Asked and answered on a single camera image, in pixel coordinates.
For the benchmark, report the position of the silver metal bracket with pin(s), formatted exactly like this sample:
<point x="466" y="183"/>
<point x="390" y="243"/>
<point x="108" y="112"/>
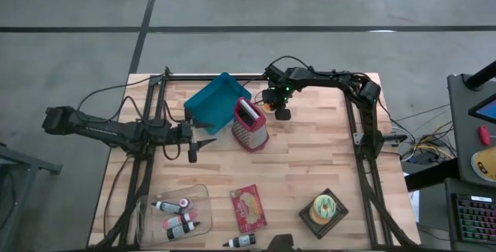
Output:
<point x="360" y="138"/>

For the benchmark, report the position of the yellow round object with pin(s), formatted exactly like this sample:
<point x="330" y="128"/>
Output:
<point x="486" y="159"/>

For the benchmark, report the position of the red food colouring bottle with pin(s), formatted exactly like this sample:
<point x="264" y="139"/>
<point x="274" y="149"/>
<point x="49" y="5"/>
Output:
<point x="176" y="221"/>

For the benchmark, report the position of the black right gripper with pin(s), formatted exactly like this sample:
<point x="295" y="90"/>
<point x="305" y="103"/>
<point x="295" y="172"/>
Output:
<point x="277" y="93"/>

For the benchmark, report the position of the red popcorn packet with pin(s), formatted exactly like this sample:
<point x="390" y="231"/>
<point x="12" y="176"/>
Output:
<point x="248" y="209"/>

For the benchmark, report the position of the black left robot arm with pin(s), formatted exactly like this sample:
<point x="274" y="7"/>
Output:
<point x="108" y="130"/>

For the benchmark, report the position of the small red object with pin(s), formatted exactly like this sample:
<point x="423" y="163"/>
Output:
<point x="484" y="135"/>

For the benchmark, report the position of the clear plastic container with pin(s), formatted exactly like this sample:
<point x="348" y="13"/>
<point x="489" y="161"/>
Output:
<point x="155" y="236"/>

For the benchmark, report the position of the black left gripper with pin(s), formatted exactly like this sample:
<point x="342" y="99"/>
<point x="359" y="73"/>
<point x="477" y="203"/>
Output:
<point x="182" y="133"/>

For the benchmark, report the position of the green frosted toy donut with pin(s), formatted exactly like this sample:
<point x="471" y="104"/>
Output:
<point x="315" y="201"/>

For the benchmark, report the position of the black mesh basket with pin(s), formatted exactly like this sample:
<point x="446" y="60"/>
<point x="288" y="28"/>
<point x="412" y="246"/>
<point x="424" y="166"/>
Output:
<point x="329" y="230"/>

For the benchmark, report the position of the black floor beam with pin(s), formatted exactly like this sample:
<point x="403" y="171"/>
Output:
<point x="430" y="174"/>

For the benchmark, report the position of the backlit keyboard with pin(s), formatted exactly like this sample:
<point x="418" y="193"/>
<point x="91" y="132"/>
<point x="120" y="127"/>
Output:
<point x="476" y="221"/>

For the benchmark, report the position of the black food colouring bottle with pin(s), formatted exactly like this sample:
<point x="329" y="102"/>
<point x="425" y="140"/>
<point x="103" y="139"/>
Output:
<point x="168" y="207"/>
<point x="181" y="230"/>
<point x="242" y="240"/>

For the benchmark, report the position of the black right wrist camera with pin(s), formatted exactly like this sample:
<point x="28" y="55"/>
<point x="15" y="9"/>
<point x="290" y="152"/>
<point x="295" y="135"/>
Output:
<point x="283" y="114"/>

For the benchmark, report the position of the tablet screen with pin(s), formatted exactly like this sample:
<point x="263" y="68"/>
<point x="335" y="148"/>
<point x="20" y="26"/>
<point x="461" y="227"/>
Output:
<point x="486" y="110"/>

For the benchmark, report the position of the grey side desk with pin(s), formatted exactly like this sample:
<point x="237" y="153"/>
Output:
<point x="461" y="128"/>

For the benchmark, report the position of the teal plastic bin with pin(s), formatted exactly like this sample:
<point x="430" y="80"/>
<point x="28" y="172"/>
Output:
<point x="221" y="97"/>

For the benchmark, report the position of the grey metal stand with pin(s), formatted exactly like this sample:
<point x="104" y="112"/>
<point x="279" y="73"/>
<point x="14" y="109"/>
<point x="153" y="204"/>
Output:
<point x="23" y="161"/>

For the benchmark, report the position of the black pole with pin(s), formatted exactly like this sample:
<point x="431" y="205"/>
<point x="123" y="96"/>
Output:
<point x="480" y="75"/>

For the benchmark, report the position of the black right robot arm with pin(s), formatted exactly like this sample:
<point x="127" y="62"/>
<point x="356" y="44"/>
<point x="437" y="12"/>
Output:
<point x="329" y="77"/>

